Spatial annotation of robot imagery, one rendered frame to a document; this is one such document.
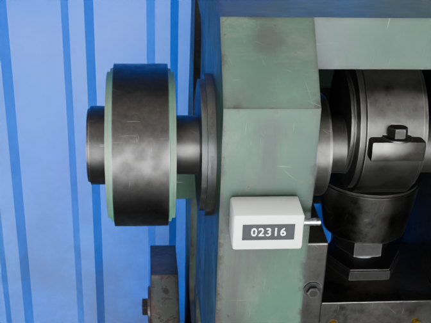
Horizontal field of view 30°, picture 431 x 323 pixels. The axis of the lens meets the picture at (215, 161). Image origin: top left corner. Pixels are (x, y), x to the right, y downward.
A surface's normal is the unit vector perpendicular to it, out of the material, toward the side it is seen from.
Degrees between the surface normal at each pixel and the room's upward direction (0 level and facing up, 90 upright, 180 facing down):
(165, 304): 31
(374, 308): 90
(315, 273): 90
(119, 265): 90
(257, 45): 45
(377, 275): 90
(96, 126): 35
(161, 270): 14
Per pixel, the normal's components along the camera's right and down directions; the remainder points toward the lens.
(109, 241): 0.07, 0.45
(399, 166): 0.07, 0.63
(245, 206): 0.04, -0.89
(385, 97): 0.07, -0.29
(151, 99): 0.07, -0.49
